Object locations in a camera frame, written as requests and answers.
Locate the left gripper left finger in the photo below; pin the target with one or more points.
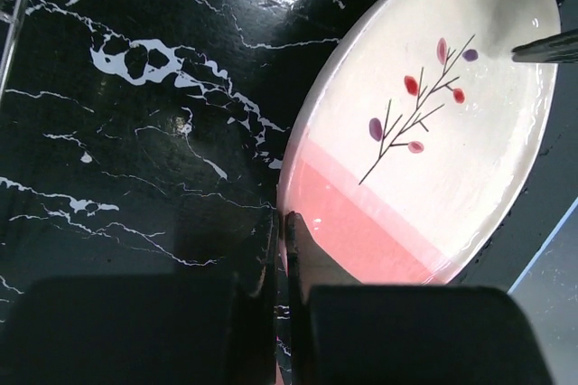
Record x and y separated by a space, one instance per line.
212 326

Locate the pink and cream plate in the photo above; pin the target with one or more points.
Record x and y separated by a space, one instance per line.
418 135

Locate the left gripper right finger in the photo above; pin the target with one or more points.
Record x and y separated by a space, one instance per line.
343 332

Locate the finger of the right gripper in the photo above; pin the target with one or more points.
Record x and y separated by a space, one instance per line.
558 49

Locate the metal wire dish rack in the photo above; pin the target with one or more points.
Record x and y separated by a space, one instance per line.
15 23

